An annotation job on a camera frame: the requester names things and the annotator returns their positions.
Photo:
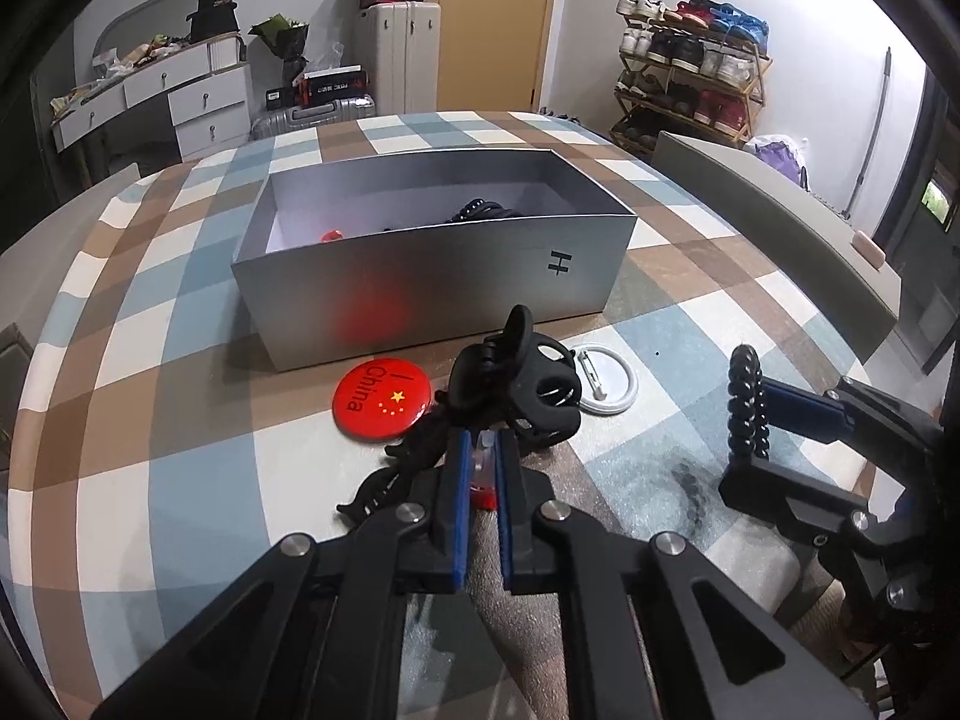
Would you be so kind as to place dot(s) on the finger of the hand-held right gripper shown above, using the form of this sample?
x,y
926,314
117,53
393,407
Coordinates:
x,y
802,409
795,502

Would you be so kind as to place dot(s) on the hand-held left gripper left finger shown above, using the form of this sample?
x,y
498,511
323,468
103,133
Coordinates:
x,y
457,502

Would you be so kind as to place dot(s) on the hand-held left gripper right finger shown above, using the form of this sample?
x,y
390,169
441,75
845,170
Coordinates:
x,y
514,510

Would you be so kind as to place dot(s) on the silver cardboard box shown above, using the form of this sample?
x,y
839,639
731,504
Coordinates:
x,y
450,292

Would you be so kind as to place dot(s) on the long black hair clip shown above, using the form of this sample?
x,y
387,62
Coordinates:
x,y
420,450

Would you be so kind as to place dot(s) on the black claw hair clip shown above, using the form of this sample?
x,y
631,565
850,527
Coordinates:
x,y
517,390

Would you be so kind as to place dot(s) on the red round badge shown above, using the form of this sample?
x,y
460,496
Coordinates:
x,y
375,397

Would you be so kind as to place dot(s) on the white round badge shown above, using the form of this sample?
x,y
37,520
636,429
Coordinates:
x,y
615,390

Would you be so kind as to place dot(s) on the pink small box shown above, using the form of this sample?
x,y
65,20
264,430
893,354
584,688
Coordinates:
x,y
868,246

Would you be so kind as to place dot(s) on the grey upholstered cabinet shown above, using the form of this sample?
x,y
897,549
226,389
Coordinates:
x,y
750,195

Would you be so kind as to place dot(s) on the window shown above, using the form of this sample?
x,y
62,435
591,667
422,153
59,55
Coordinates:
x,y
941,199

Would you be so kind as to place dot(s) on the purple bag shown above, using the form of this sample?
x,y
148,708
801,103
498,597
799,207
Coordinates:
x,y
776,157

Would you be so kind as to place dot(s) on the grey mop pole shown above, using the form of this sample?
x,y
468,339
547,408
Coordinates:
x,y
877,120

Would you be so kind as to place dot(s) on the wooden shoe rack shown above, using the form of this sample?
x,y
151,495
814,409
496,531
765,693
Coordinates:
x,y
757,90

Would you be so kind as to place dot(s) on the shoe rack with shoes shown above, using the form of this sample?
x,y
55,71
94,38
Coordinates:
x,y
690,52

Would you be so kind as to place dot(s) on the silver suitcase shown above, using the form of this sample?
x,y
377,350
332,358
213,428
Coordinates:
x,y
315,116

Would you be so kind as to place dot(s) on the black box with red stripe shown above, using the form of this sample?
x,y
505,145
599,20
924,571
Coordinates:
x,y
337,84

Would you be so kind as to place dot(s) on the small black box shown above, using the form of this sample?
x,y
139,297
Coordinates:
x,y
276,96

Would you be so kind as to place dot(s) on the white upright suitcase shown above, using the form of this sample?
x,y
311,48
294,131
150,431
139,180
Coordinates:
x,y
397,60

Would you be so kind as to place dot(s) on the grey nightstand with drawers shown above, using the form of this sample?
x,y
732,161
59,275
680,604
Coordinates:
x,y
11,390

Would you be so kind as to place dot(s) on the white desk with drawers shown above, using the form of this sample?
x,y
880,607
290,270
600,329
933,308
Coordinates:
x,y
202,101

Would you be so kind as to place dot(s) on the wooden door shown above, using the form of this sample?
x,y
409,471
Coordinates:
x,y
510,15

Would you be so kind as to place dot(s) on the black wrapped bouquet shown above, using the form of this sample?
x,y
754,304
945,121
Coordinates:
x,y
281,41

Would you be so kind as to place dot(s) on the arched mirror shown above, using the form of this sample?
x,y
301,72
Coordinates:
x,y
142,11

